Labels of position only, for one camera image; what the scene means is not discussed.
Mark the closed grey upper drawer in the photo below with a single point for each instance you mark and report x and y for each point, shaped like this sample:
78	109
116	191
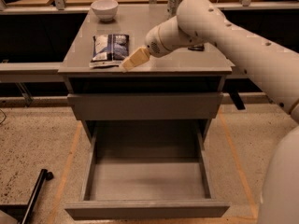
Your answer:
143	106

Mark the silver drink can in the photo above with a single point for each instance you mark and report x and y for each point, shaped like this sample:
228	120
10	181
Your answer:
172	6

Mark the white ceramic bowl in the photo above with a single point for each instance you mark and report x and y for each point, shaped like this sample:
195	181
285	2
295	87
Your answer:
105	10

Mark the grey drawer cabinet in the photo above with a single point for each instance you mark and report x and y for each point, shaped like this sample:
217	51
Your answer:
135	20

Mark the small dark snack packet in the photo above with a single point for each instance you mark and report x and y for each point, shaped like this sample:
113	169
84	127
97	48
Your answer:
199	47

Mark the black pole on floor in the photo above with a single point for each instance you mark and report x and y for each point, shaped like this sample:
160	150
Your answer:
44	175

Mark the grey ledge rail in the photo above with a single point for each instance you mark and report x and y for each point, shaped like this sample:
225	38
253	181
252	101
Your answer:
57	72

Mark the open grey drawer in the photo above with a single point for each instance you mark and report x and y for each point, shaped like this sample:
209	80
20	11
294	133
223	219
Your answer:
146	169

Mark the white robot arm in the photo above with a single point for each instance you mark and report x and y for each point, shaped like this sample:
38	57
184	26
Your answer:
271	67

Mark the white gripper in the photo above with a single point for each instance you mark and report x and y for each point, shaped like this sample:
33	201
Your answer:
153	43

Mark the blue chip bag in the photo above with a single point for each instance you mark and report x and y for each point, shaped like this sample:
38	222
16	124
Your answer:
109	50

